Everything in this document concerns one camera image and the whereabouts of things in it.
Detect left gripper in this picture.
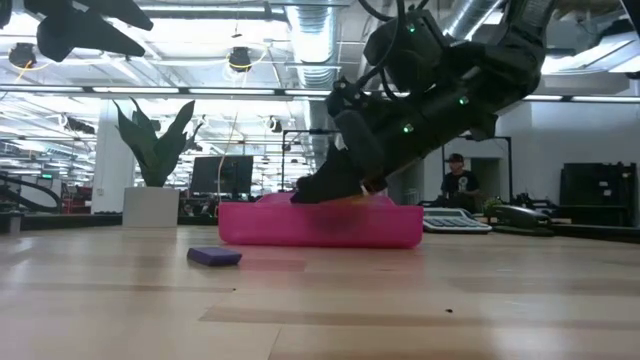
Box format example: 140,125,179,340
0,0,154,64

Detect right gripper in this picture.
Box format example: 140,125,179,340
292,107,441,204

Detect blue-purple rectangular eraser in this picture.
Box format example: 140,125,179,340
187,246,243,267

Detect pink plastic pencil box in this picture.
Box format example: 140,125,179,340
218,192,425,250

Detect black computer monitor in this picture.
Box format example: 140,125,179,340
189,155,255,197

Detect person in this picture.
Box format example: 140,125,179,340
439,152,481,211

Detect grey desk calculator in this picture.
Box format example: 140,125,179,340
422,207,494,235

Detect tall green leafy plant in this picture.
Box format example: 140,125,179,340
113,97,204,189

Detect white building column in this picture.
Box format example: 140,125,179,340
91,99,124,215

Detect white square planter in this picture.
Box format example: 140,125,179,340
122,186,181,229

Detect black stapler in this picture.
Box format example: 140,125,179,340
492,203,556,237

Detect dark low bench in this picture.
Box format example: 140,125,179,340
0,213,220,234

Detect black cabinet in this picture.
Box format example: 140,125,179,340
558,161,638,224

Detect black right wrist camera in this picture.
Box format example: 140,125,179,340
325,75,364,119

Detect silver ventilation duct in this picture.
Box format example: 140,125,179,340
287,4,341,169
439,0,506,41

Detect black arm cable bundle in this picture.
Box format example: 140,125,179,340
355,0,431,101

